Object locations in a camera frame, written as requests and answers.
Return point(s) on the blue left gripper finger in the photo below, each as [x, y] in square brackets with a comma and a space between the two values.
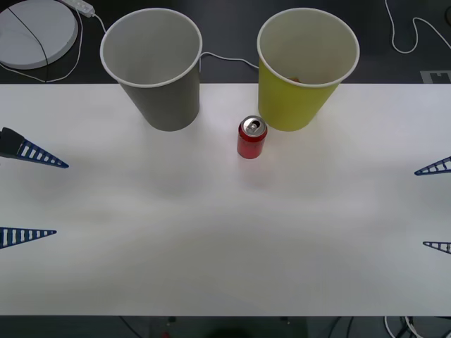
[14, 146]
[10, 236]

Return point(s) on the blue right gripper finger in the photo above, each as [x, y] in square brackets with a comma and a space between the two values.
[440, 169]
[444, 245]

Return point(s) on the red drink can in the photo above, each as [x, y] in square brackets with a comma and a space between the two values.
[251, 146]

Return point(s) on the round white disc base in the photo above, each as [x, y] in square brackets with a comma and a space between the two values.
[21, 49]

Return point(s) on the white power strip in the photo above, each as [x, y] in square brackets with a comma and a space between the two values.
[82, 6]

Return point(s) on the grey plastic waste bin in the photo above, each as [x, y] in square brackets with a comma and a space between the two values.
[165, 105]

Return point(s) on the yellow-green plastic waste bin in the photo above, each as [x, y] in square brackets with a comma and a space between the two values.
[289, 105]

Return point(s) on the small orange object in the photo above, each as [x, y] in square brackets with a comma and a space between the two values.
[295, 79]

